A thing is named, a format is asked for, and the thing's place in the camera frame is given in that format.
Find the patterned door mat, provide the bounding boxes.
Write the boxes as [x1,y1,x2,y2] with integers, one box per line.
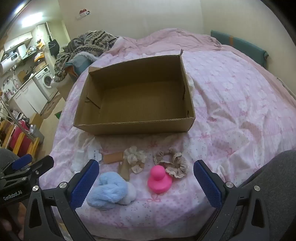
[40,97,63,116]

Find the teal pillow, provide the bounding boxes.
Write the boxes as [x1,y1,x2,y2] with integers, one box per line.
[65,52,97,77]

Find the clear plastic bag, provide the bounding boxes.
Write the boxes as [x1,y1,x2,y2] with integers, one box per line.
[70,137,103,173]

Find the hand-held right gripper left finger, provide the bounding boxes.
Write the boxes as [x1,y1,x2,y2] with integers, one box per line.
[23,159,100,241]

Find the white washing machine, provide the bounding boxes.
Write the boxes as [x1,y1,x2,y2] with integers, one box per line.
[32,66,59,101]

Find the pink printed blanket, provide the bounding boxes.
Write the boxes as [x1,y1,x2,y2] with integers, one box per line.
[39,29,296,241]

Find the grey bin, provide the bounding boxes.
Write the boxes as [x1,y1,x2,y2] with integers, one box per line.
[29,125,45,145]

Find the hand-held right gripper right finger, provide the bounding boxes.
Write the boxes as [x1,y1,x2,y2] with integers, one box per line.
[193,159,271,241]

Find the person's left leg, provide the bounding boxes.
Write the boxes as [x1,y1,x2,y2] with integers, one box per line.
[0,148,21,168]

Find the teal headboard cushion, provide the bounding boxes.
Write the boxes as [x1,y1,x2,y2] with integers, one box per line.
[210,30,270,67]

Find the white kitchen cabinet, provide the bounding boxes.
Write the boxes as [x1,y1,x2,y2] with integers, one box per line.
[13,81,49,118]

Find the beige bedside box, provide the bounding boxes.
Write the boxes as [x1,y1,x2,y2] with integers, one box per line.
[57,75,77,101]

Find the brown lace scrunchie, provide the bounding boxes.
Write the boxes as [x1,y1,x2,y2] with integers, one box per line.
[154,147,190,179]

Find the wooden chair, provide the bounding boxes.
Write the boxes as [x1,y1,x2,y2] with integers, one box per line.
[0,120,40,160]

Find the beige rubber piece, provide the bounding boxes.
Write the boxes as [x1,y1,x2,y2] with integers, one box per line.
[118,160,131,181]

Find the blue fluffy plush cloth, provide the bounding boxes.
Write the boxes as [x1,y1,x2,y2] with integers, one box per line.
[87,171,137,211]

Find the red bag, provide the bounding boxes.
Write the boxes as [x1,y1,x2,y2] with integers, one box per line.
[9,120,28,151]

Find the brown cardboard box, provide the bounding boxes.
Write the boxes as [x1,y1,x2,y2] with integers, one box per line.
[73,50,196,136]

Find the pink rubber duck toy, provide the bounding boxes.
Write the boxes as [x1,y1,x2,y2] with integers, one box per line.
[147,165,173,194]

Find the patterned knit blanket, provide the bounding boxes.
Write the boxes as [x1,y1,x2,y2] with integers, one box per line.
[54,30,121,82]

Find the white upper cabinets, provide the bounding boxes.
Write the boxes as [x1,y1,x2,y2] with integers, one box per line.
[3,23,50,51]

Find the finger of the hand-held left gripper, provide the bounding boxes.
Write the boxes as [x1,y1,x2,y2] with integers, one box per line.
[14,156,55,181]
[5,154,33,173]

